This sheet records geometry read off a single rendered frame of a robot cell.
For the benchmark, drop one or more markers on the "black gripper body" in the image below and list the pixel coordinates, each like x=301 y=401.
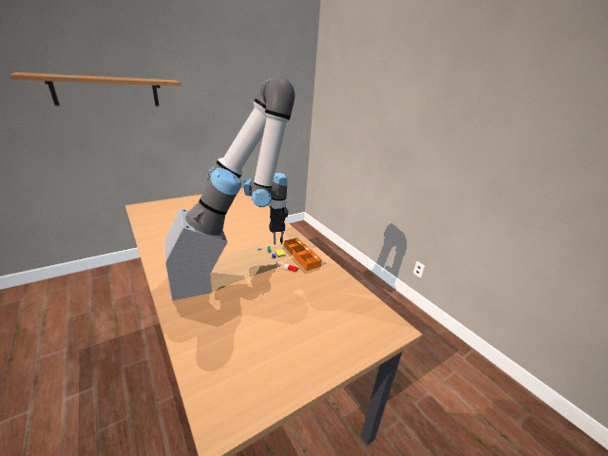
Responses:
x=278 y=213

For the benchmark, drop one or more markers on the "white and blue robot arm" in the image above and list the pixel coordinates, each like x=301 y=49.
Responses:
x=273 y=108

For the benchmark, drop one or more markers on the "orange divided tray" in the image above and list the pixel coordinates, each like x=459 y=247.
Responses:
x=302 y=253

